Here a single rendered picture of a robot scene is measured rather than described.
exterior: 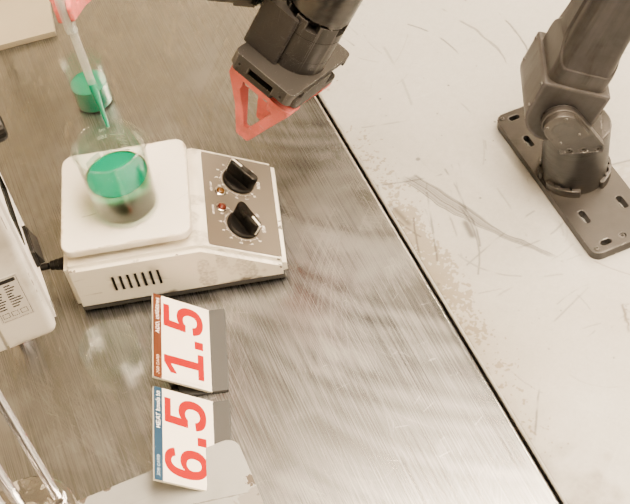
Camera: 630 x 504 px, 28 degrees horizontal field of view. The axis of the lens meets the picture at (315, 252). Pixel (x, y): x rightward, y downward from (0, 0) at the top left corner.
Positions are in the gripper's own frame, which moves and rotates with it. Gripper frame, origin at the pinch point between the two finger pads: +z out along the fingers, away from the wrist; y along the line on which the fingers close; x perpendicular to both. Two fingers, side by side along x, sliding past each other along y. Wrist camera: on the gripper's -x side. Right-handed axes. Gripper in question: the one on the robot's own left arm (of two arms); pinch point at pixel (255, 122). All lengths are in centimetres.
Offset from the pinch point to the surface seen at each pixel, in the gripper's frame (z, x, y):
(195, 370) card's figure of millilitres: 12.9, 11.0, 16.2
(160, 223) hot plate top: 7.3, -0.1, 10.6
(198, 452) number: 13.0, 16.3, 22.6
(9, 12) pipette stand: 23.7, -36.7, -14.3
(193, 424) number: 12.9, 14.3, 20.8
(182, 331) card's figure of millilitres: 12.7, 7.6, 14.0
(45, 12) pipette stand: 21.5, -33.2, -15.9
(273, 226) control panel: 7.1, 7.0, 1.7
